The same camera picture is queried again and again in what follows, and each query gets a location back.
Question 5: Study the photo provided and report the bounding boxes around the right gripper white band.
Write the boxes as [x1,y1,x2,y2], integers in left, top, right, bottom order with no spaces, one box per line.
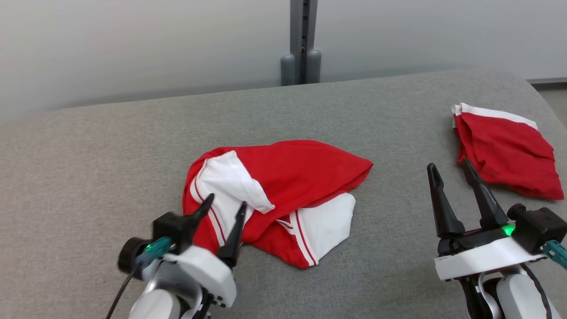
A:
[427,159,548,282]

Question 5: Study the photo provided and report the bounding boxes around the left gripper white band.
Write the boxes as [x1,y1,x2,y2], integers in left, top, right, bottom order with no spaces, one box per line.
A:
[172,194,248,309]

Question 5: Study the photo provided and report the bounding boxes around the red shorts with white trim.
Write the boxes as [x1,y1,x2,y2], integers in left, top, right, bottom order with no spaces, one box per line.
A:
[451,102,565,201]

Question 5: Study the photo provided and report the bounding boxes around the red Bulls basketball jersey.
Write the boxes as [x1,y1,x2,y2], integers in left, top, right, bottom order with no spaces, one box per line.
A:
[182,140,374,269]

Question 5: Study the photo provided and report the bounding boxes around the grey fabric sofa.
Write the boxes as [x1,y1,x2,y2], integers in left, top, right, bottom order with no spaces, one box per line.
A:
[0,68,567,319]

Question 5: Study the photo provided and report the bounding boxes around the teal plug left camera cable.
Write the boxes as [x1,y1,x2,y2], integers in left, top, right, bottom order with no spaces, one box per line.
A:
[105,236,172,319]

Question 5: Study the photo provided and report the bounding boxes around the teal plug camera cable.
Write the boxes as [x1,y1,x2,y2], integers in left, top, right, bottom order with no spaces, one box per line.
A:
[105,236,172,319]
[543,240,567,269]

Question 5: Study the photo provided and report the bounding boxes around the teal plug right camera cable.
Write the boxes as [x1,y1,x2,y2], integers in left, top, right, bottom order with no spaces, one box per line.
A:
[543,240,567,269]

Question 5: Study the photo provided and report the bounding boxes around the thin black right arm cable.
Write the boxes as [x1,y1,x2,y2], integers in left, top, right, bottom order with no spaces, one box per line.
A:
[518,264,552,319]

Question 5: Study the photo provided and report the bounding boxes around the grey metal partition post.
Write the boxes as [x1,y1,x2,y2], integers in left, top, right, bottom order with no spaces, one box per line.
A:
[280,0,322,86]

